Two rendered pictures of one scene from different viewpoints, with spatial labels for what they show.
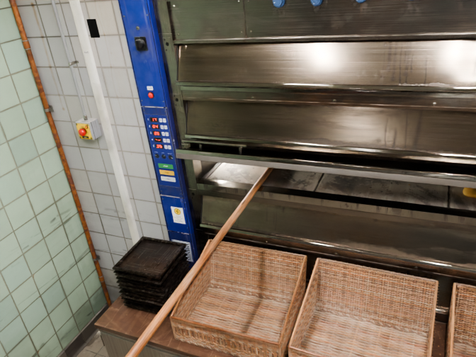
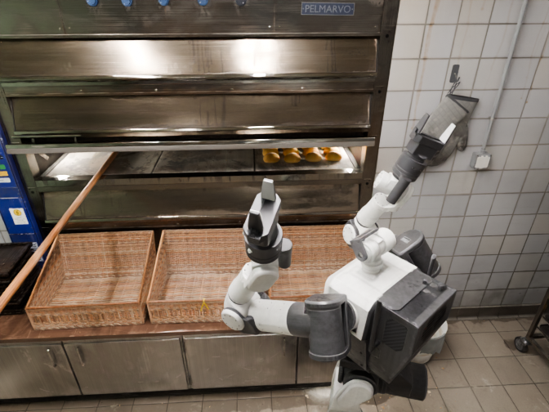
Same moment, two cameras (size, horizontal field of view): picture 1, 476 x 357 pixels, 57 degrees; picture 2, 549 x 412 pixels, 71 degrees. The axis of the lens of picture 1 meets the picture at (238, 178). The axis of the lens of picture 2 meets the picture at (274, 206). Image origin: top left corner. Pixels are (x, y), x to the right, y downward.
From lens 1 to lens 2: 30 cm
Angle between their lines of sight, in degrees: 26
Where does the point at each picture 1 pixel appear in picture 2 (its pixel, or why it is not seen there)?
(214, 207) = (57, 203)
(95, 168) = not seen: outside the picture
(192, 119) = (20, 116)
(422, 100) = (223, 87)
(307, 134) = (137, 121)
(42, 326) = not seen: outside the picture
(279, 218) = (123, 202)
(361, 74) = (174, 65)
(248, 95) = (76, 89)
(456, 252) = not seen: hidden behind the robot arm
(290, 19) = (104, 17)
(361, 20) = (167, 21)
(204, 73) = (25, 68)
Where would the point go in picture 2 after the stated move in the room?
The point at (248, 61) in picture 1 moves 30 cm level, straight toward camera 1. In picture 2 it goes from (71, 56) to (74, 68)
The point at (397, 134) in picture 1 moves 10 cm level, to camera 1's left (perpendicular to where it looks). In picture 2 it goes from (209, 114) to (190, 118)
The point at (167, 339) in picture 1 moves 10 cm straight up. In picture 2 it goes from (25, 333) to (19, 318)
